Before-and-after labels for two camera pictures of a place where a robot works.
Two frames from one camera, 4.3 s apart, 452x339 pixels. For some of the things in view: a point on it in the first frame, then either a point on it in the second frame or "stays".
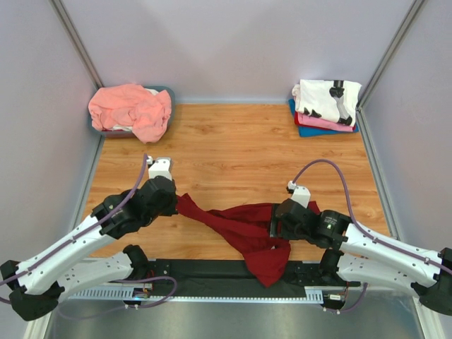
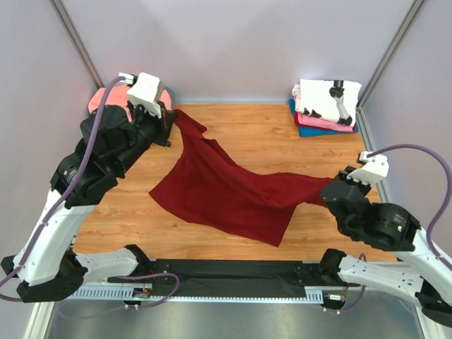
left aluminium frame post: x=66 y=22 stays
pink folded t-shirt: x=308 y=120 stays
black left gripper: x=173 y=208 → x=169 y=117
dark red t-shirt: x=247 y=228 → x=201 y=179
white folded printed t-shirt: x=333 y=99 stays
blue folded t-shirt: x=305 y=131 stays
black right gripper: x=284 y=234 → x=361 y=186
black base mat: x=226 y=277 stays
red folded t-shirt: x=296 y=119 stays
